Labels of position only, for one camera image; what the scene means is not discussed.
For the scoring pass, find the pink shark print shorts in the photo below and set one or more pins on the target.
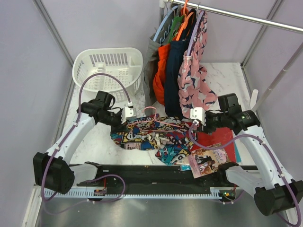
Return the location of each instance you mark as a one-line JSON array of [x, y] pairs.
[[193, 88]]

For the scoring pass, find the pink wire hanger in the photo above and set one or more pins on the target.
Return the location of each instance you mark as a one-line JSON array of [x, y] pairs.
[[154, 122]]

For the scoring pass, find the lilac hanger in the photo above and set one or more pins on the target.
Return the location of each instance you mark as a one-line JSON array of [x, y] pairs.
[[193, 36]]

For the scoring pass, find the metal clothes rail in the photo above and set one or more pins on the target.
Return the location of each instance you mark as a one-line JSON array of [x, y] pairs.
[[256, 20]]

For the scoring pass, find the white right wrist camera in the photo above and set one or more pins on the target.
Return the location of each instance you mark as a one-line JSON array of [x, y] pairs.
[[198, 113]]

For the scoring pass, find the grey shorts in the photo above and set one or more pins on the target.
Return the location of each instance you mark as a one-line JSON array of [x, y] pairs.
[[150, 65]]

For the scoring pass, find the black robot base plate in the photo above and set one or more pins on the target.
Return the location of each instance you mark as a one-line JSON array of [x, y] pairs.
[[163, 179]]

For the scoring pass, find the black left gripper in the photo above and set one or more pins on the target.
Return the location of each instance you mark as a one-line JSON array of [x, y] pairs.
[[120, 127]]

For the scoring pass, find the light blue cable duct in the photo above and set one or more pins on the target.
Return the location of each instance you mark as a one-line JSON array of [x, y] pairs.
[[90, 193]]

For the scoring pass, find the Taming of Shrew book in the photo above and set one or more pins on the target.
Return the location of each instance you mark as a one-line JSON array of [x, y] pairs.
[[206, 161]]

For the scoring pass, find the orange shorts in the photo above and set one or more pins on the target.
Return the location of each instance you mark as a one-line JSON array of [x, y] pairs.
[[159, 79]]

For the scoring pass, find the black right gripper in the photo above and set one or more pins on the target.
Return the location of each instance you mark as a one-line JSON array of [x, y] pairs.
[[207, 128]]

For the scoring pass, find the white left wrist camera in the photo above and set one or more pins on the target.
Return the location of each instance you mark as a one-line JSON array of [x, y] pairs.
[[128, 114]]

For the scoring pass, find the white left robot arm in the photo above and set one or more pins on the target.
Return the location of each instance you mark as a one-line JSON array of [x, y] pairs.
[[52, 169]]

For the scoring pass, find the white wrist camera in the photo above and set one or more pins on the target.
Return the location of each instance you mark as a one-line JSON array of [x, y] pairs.
[[128, 114], [198, 113]]

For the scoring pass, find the navy blue shorts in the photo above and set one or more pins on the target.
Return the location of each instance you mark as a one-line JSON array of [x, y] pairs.
[[173, 64]]

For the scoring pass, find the orange hanger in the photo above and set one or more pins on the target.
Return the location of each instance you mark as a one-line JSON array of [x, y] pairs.
[[187, 15]]

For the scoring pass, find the white laundry basket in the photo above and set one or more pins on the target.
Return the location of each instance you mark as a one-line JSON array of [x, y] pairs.
[[125, 64]]

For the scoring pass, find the light blue hanger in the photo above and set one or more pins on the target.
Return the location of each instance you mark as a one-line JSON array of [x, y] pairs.
[[163, 23]]

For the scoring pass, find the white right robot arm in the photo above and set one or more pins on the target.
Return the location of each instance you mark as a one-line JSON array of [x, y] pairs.
[[276, 190]]

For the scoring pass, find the comic print shorts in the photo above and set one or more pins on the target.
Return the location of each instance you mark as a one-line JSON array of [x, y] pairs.
[[171, 146]]

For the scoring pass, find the green hanger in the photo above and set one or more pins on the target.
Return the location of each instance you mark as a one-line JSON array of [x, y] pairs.
[[177, 21]]

